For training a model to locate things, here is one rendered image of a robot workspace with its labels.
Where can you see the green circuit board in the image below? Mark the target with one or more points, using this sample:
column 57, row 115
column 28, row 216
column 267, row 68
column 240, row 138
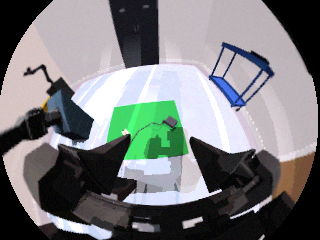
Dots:
column 154, row 141

